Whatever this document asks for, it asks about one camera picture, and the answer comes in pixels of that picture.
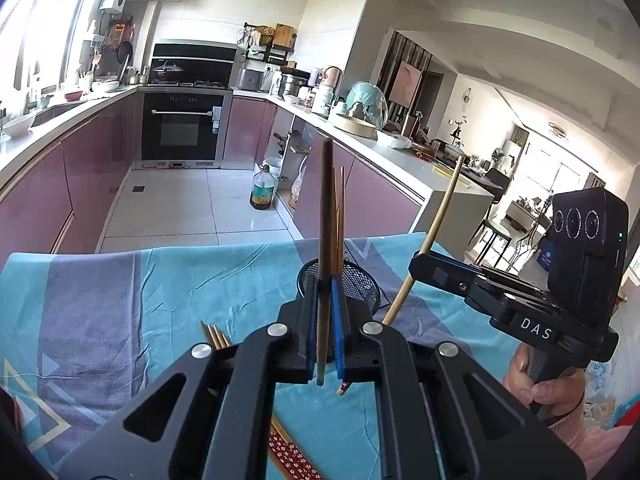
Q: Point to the yellow flat box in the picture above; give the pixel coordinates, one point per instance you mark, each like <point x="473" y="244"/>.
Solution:
<point x="447" y="171"/>

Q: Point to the round bamboo steamer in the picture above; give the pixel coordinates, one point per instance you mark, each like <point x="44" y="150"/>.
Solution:
<point x="355" y="125"/>

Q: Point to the white plastic jug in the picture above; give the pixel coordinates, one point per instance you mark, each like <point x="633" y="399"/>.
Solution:
<point x="322" y="100"/>

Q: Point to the bundle of wooden chopsticks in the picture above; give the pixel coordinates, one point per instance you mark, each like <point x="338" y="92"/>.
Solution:
<point x="216" y="336"/>

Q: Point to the teal grey patterned tablecloth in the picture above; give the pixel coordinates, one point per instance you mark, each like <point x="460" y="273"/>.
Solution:
<point x="150" y="310"/>

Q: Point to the black wall rack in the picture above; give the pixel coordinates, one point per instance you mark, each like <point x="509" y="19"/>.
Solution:
<point x="265" y="52"/>

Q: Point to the black mesh holder cup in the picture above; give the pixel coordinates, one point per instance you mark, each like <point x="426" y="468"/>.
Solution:
<point x="357" y="285"/>

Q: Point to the black hanging frying pan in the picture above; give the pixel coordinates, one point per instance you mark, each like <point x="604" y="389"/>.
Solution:
<point x="125" y="51"/>

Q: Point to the red bowl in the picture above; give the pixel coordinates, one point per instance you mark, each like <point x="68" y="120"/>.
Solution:
<point x="73" y="96"/>

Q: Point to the pink electric kettle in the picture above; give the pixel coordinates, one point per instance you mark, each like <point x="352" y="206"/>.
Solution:
<point x="331" y="79"/>

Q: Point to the pink base cabinets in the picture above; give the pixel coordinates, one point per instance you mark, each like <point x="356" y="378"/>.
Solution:
<point x="75" y="170"/>
<point x="380" y="200"/>

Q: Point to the black range hood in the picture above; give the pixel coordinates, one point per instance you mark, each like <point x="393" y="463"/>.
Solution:
<point x="200" y="60"/>

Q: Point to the kitchen window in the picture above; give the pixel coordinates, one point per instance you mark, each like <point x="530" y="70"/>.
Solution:
<point x="50" y="10"/>

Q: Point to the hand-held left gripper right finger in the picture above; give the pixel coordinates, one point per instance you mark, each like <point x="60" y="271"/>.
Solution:
<point x="338" y="335"/>

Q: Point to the stainless steel pot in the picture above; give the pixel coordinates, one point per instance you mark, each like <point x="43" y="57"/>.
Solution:
<point x="294" y="85"/>

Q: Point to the person's right forearm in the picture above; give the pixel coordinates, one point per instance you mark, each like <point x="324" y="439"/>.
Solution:
<point x="595" y="440"/>

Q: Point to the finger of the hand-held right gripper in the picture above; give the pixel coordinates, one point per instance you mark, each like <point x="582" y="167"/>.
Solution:
<point x="440" y="277"/>
<point x="460" y="264"/>

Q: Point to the black built-in oven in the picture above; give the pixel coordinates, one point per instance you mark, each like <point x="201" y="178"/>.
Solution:
<point x="180" y="130"/>

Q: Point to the plastic-wrapped white bowl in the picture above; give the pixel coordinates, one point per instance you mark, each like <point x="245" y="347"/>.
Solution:
<point x="392" y="140"/>

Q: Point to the red patterned wooden chopstick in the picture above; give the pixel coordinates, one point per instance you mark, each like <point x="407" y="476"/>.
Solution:
<point x="326" y="210"/>
<point x="336" y="230"/>
<point x="442" y="210"/>
<point x="342" y="210"/>

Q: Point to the grey rice cooker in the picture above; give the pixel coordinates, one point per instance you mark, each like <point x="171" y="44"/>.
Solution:
<point x="249" y="80"/>

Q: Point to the pink wall picture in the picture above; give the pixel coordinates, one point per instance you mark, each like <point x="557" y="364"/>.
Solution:
<point x="402" y="84"/>

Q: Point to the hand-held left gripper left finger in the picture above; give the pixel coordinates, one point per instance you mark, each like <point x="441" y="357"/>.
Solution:
<point x="313" y="330"/>

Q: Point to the person's right hand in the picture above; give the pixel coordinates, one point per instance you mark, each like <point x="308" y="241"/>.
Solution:
<point x="555" y="395"/>

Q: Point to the black dining chair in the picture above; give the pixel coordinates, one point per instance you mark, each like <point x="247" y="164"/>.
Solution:
<point x="495" y="230"/>

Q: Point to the teal plastic-wrapped appliance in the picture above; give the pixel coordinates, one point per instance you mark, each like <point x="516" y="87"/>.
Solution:
<point x="362" y="97"/>

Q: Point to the black wok with lid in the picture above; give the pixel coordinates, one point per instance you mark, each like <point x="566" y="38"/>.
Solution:
<point x="167" y="71"/>

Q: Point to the wooden cutting board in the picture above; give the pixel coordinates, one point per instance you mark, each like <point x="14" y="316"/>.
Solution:
<point x="285" y="35"/>

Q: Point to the cooking oil bottle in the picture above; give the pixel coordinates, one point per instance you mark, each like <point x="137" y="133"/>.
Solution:
<point x="262" y="192"/>

